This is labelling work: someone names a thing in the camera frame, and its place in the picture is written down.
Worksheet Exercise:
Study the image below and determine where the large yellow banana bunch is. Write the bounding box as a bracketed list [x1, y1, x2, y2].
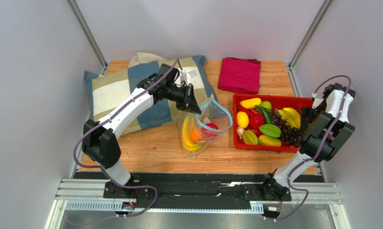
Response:
[181, 115, 207, 153]

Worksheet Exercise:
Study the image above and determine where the aluminium frame post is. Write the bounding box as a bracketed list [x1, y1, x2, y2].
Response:
[288, 0, 334, 69]
[66, 0, 109, 74]

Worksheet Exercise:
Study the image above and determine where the green cucumber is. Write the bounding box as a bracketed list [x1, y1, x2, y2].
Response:
[255, 105, 273, 124]

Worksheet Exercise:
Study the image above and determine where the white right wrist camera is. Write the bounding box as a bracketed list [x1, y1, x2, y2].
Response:
[311, 93, 323, 109]

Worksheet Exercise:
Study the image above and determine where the orange fruit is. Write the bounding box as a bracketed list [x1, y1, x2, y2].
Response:
[190, 129, 202, 143]

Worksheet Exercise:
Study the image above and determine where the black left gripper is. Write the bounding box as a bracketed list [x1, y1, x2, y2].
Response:
[166, 84, 202, 115]

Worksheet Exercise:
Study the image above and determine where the red pomegranate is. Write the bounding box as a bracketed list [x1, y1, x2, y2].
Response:
[201, 123, 218, 141]

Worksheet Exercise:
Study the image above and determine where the left aluminium frame post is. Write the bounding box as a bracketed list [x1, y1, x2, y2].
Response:
[66, 0, 109, 74]

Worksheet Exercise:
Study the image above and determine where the small yellow banana bunch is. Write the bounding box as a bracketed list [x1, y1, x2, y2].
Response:
[278, 107, 301, 129]

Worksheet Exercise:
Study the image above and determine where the folded magenta towel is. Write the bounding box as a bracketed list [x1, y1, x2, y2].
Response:
[218, 57, 261, 94]

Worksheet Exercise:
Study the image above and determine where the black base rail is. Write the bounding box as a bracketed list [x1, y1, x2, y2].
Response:
[73, 171, 325, 210]

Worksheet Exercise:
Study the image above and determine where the yellow lemon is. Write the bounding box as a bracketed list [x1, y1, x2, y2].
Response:
[236, 111, 249, 128]

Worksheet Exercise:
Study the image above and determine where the green pear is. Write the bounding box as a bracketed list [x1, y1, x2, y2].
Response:
[261, 101, 272, 112]

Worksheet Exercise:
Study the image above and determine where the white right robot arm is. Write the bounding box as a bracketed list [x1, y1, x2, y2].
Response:
[259, 83, 356, 200]

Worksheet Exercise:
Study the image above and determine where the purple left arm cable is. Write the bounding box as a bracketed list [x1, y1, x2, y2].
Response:
[73, 58, 181, 219]

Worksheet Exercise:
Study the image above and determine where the purple grape bunch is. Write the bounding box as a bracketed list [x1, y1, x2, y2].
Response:
[272, 109, 300, 146]

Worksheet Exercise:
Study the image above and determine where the plaid blue beige pillow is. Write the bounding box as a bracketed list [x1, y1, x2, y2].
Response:
[83, 52, 216, 134]

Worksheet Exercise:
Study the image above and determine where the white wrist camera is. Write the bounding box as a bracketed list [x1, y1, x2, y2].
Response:
[179, 68, 197, 85]
[311, 93, 323, 109]

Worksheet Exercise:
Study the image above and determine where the red plastic tray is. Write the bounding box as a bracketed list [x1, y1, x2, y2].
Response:
[232, 94, 313, 153]

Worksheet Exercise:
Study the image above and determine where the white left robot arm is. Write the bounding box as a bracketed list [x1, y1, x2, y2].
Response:
[77, 64, 202, 192]

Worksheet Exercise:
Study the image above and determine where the clear zip top bag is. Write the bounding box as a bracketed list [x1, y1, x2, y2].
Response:
[177, 95, 233, 158]

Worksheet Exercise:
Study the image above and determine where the yellow green starfruit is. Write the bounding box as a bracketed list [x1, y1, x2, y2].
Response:
[242, 130, 259, 145]

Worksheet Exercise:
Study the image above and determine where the garlic bulb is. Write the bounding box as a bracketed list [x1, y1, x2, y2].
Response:
[237, 126, 245, 139]

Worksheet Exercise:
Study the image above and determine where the red chili pepper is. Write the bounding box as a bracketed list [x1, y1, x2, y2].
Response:
[236, 103, 253, 116]

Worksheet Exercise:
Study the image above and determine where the yellow green mango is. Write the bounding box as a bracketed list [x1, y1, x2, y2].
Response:
[258, 135, 282, 147]

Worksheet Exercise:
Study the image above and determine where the red apple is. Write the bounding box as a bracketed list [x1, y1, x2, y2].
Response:
[249, 114, 266, 129]

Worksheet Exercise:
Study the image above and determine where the right aluminium frame post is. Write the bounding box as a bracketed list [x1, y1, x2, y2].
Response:
[288, 0, 334, 69]

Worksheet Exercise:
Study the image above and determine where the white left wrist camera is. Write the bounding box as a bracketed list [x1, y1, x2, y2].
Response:
[179, 68, 197, 85]

